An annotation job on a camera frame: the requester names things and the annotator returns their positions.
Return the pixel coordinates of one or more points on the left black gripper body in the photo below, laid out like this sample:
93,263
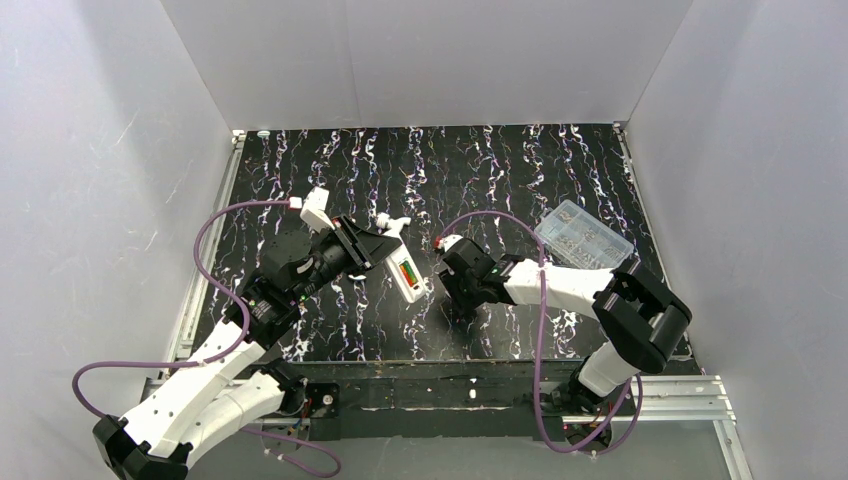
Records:
359,241

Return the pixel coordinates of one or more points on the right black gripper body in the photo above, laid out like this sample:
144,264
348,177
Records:
452,270

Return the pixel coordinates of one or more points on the white remote control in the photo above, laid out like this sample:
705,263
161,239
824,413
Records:
392,262

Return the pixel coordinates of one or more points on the green battery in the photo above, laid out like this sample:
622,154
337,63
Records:
408,273

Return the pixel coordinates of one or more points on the orange battery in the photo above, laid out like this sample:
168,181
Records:
416,287

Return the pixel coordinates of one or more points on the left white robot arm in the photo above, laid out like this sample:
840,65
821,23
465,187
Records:
193,411

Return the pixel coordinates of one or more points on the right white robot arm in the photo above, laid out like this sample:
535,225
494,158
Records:
642,319

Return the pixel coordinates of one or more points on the white plastic faucet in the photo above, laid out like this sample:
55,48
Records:
391,227

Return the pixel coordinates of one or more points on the clear plastic screw box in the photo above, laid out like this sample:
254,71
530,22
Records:
582,241

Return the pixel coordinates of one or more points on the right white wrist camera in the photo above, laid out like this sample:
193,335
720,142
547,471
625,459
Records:
445,243

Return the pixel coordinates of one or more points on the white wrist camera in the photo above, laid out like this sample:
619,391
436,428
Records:
312,209
445,243

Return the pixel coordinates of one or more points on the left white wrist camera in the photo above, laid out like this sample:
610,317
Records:
312,209

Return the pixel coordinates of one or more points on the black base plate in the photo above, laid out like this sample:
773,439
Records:
419,399

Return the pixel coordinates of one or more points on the aluminium frame rail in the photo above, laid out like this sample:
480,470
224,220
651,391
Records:
676,398

